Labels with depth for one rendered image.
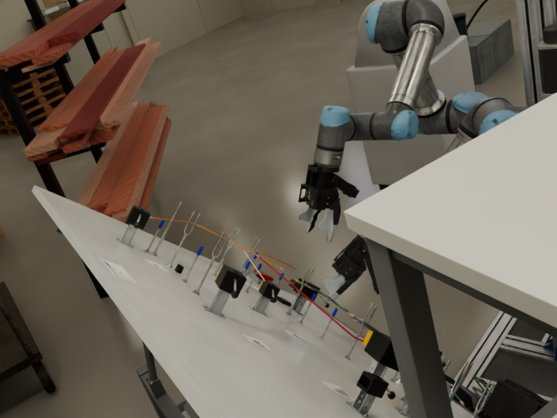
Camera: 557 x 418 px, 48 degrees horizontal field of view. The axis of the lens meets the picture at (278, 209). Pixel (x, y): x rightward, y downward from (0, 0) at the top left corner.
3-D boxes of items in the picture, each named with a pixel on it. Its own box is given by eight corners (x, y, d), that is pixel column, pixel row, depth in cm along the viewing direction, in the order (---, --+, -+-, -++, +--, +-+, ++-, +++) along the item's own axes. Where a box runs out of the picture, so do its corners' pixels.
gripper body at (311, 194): (297, 204, 172) (303, 161, 168) (320, 201, 177) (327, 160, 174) (315, 212, 166) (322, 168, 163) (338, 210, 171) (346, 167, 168)
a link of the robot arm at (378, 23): (456, 142, 214) (401, 16, 177) (415, 142, 223) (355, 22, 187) (465, 115, 219) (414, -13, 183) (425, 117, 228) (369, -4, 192)
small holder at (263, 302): (255, 315, 141) (270, 287, 141) (248, 304, 149) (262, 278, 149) (273, 323, 142) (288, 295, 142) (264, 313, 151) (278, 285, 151)
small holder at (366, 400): (391, 425, 105) (409, 391, 105) (359, 415, 101) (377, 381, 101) (374, 410, 109) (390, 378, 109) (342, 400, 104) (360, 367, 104)
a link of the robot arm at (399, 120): (462, 12, 184) (417, 150, 165) (426, 17, 190) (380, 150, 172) (449, -18, 176) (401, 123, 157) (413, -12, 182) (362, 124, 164)
